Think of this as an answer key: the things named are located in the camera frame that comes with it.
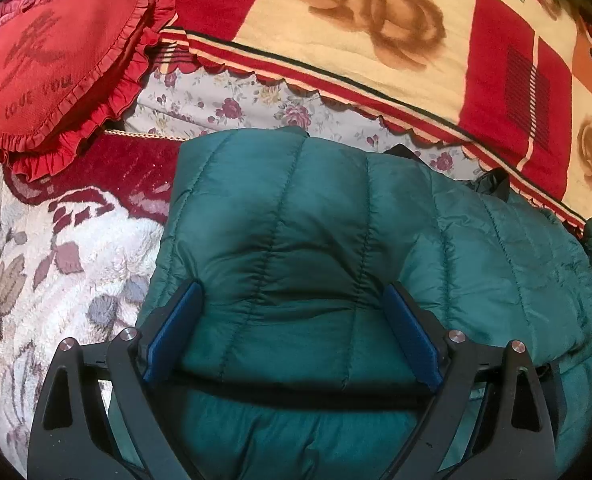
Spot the floral purple-flower bed sheet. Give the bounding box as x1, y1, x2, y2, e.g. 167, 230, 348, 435
123, 66, 479, 182

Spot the green quilted puffer jacket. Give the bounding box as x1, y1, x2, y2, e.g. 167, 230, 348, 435
107, 127, 592, 480

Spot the white maroon plush floral blanket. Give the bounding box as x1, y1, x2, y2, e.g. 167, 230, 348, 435
0, 129, 187, 463

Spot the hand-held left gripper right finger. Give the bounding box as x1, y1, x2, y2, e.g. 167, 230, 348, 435
383, 282, 561, 480

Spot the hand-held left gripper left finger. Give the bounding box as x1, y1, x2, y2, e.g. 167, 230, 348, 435
26, 280, 207, 480

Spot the red cream rose-print blanket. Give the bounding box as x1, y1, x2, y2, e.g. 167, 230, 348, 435
158, 0, 592, 235

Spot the red heart-shaped ruffled pillow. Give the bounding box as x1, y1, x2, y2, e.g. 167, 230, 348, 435
0, 0, 177, 183

